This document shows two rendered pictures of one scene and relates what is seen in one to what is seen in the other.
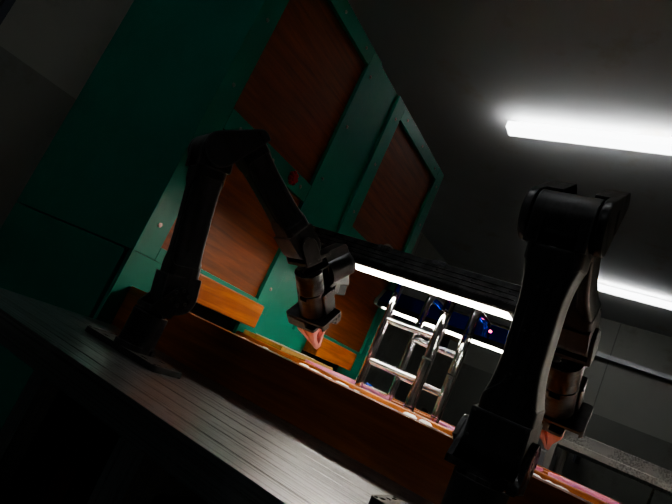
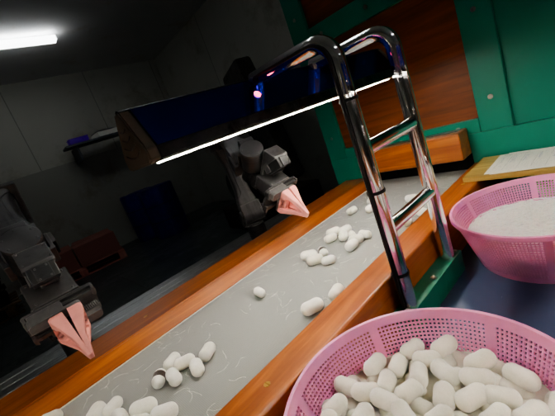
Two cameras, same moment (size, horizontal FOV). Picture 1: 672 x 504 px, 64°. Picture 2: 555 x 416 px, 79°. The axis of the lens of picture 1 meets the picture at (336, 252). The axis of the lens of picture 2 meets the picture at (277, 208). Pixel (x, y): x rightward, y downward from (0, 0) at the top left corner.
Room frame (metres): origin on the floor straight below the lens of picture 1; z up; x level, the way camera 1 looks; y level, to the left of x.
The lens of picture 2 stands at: (1.40, -0.80, 1.03)
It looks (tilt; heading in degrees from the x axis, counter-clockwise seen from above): 13 degrees down; 109
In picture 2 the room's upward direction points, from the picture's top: 20 degrees counter-clockwise
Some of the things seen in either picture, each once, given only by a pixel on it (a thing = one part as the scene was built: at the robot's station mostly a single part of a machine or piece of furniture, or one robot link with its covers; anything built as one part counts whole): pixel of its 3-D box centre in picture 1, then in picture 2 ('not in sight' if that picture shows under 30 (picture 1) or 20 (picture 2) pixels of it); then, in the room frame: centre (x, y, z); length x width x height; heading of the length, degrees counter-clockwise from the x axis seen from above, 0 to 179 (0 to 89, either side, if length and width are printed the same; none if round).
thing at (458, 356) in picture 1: (435, 371); not in sight; (1.69, -0.44, 0.90); 0.20 x 0.19 x 0.45; 57
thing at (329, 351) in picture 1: (331, 352); not in sight; (2.05, -0.14, 0.83); 0.30 x 0.06 x 0.07; 147
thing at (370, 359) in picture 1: (390, 342); (358, 179); (1.35, -0.22, 0.90); 0.20 x 0.19 x 0.45; 57
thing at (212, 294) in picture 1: (221, 299); (409, 153); (1.48, 0.23, 0.83); 0.30 x 0.06 x 0.07; 147
